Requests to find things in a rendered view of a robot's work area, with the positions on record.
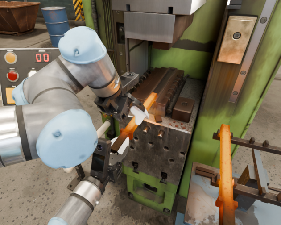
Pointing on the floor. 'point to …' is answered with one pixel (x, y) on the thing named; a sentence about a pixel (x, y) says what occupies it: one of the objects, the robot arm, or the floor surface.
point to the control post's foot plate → (76, 181)
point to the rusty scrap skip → (13, 17)
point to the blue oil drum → (55, 23)
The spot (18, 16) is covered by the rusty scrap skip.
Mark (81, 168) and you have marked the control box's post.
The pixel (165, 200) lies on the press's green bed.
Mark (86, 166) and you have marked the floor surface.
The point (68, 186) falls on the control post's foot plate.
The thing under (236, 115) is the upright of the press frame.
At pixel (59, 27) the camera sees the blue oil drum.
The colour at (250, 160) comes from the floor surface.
